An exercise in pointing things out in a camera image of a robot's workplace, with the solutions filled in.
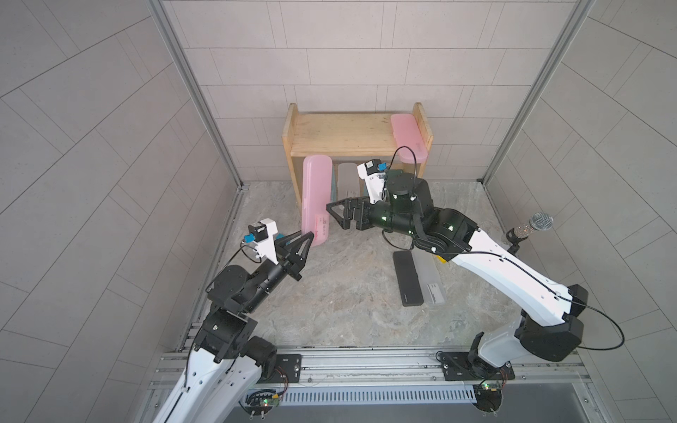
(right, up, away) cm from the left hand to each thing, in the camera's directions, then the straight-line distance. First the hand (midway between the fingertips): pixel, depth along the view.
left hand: (314, 235), depth 60 cm
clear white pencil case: (+35, -18, +27) cm, 48 cm away
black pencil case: (+27, -18, +27) cm, 42 cm away
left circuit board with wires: (-14, -43, +6) cm, 45 cm away
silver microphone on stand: (+56, +3, +7) cm, 57 cm away
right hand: (+5, +6, 0) cm, 8 cm away
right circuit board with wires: (+44, -44, +9) cm, 63 cm away
